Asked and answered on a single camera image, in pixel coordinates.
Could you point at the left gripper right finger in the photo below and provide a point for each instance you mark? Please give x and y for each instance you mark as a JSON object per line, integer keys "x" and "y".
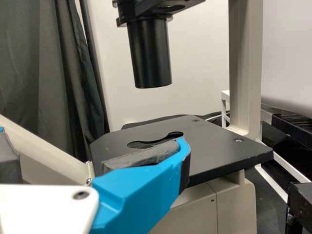
{"x": 136, "y": 195}

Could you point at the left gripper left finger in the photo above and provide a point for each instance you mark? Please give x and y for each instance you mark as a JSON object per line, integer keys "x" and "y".
{"x": 7, "y": 165}

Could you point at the cream microscope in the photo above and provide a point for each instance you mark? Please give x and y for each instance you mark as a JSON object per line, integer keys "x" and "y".
{"x": 151, "y": 48}

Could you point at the black platform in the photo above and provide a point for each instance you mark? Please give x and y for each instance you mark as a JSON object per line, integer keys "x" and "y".
{"x": 292, "y": 124}
{"x": 302, "y": 207}

